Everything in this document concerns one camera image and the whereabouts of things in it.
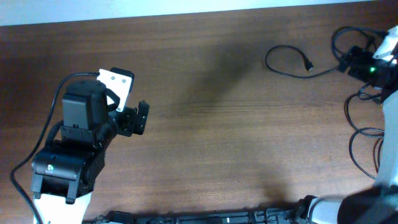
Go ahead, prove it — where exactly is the black usb cable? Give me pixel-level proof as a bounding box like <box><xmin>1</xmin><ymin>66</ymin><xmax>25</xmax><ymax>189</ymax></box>
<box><xmin>343</xmin><ymin>90</ymin><xmax>386</xmax><ymax>180</ymax></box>
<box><xmin>264</xmin><ymin>44</ymin><xmax>343</xmax><ymax>79</ymax></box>
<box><xmin>330</xmin><ymin>26</ymin><xmax>389</xmax><ymax>63</ymax></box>

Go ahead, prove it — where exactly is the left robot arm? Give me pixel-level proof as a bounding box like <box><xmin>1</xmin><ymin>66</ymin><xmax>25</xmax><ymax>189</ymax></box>
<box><xmin>30</xmin><ymin>67</ymin><xmax>150</xmax><ymax>223</ymax></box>

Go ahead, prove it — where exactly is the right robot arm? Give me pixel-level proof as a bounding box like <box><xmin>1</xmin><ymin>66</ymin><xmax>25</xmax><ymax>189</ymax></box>
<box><xmin>305</xmin><ymin>41</ymin><xmax>397</xmax><ymax>223</ymax></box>

